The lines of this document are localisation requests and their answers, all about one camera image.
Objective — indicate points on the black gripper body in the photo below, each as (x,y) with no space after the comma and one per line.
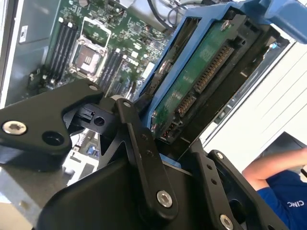
(96,206)

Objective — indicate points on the hard disk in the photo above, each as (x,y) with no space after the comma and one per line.
(204,72)

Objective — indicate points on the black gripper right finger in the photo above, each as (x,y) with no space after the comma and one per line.
(230,177)

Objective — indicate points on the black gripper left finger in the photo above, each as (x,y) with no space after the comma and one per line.
(36,112)

